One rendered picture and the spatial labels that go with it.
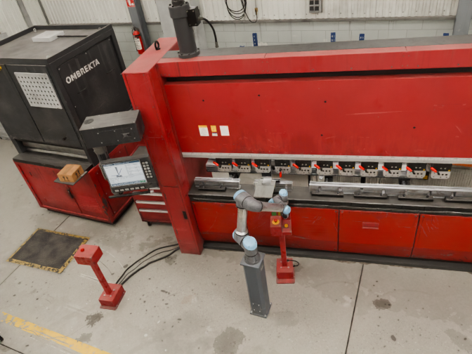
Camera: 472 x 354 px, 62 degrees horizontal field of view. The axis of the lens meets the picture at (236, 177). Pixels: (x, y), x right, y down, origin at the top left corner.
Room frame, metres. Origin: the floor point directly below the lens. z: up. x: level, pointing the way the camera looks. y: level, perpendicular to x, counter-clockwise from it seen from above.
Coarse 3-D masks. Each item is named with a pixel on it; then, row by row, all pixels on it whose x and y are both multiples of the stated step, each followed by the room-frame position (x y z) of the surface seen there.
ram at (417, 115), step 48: (192, 96) 3.29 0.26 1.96; (240, 96) 3.14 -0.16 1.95; (288, 96) 3.00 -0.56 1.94; (336, 96) 2.87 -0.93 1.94; (384, 96) 2.75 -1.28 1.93; (432, 96) 2.63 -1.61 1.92; (192, 144) 3.33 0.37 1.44; (240, 144) 3.16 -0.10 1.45; (288, 144) 3.01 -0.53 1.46; (336, 144) 2.87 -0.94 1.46; (384, 144) 2.73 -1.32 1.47; (432, 144) 2.61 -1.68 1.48
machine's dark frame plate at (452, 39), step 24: (216, 48) 3.45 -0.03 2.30; (240, 48) 3.34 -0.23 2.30; (264, 48) 3.24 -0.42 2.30; (288, 48) 3.15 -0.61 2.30; (312, 48) 3.06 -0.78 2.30; (336, 48) 2.97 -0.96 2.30; (312, 72) 3.01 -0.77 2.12; (336, 72) 2.95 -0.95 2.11; (360, 72) 2.89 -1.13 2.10; (384, 72) 2.83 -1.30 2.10; (408, 72) 2.77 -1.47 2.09; (432, 72) 2.71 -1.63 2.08
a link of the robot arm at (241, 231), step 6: (240, 192) 2.49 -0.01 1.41; (246, 192) 2.49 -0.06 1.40; (234, 198) 2.50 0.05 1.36; (240, 198) 2.44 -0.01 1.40; (240, 204) 2.42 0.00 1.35; (240, 210) 2.44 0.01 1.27; (246, 210) 2.44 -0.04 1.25; (240, 216) 2.43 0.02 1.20; (246, 216) 2.44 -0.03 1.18; (240, 222) 2.43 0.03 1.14; (246, 222) 2.44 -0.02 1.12; (240, 228) 2.42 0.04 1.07; (246, 228) 2.43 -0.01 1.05; (234, 234) 2.46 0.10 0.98; (240, 234) 2.40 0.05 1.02; (246, 234) 2.41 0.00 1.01; (240, 240) 2.38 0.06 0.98
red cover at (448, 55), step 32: (160, 64) 3.35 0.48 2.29; (192, 64) 3.25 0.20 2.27; (224, 64) 3.16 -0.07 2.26; (256, 64) 3.07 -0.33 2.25; (288, 64) 2.98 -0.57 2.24; (320, 64) 2.90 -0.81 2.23; (352, 64) 2.82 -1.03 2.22; (384, 64) 2.74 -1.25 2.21; (416, 64) 2.66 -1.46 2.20; (448, 64) 2.59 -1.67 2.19
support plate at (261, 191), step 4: (260, 180) 3.13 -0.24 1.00; (260, 184) 3.07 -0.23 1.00; (272, 184) 3.03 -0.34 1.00; (256, 188) 3.01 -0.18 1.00; (260, 188) 3.00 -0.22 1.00; (264, 188) 2.99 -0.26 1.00; (268, 188) 2.98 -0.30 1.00; (272, 188) 2.97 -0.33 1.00; (256, 192) 2.95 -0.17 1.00; (260, 192) 2.94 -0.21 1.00; (264, 192) 2.93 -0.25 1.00; (268, 192) 2.91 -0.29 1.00; (272, 192) 2.91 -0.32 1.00; (256, 196) 2.89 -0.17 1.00; (260, 196) 2.88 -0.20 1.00; (264, 196) 2.87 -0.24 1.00; (268, 196) 2.86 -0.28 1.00; (272, 196) 2.86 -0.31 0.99
